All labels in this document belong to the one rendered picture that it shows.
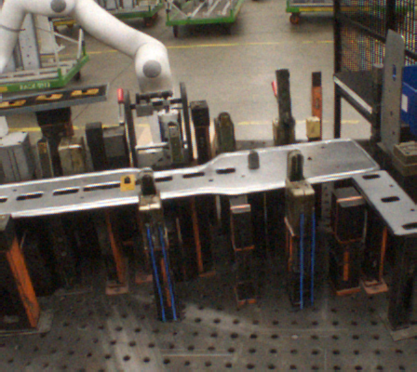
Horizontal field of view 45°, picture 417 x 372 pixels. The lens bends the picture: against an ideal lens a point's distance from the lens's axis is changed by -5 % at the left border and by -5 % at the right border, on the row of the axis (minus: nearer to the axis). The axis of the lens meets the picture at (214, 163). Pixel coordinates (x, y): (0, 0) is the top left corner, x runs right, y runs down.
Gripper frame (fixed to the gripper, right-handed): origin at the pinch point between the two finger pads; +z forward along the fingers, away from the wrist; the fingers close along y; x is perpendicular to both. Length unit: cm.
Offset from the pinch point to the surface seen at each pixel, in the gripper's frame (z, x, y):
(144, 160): -7, -55, -48
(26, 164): -15, -21, -54
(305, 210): -10, -89, -96
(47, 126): -18.5, -26.1, -36.8
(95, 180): -10, -40, -64
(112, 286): 19, -39, -74
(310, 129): -13, -103, -61
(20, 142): -22, -20, -54
